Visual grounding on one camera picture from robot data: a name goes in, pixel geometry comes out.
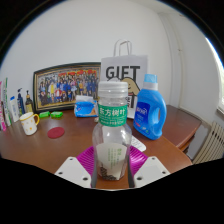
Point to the white paper gift bag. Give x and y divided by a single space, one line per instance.
133 70

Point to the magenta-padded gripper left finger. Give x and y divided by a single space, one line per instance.
71 168

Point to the dark blue pump bottle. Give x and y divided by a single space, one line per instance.
21 105

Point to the small green packet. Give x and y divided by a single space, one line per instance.
56 114
44 114

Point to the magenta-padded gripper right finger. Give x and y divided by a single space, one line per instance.
150 168

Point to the framed group photograph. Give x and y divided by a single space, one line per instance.
66 86

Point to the white mug with yellow rim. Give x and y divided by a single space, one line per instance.
28 124

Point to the white remote control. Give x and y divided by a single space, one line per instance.
138 144

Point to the amber pump bottle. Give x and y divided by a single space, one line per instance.
29 106

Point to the flat round red coaster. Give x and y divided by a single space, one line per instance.
55 132

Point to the white radiator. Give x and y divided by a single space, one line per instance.
210 143

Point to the white bottle with blue cap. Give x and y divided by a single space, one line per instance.
14 110

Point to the blue tissue pack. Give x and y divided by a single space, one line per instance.
85 108

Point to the clear green-labelled drink bottle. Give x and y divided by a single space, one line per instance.
112 133

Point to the blue detergent bottle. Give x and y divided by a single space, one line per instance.
148 113

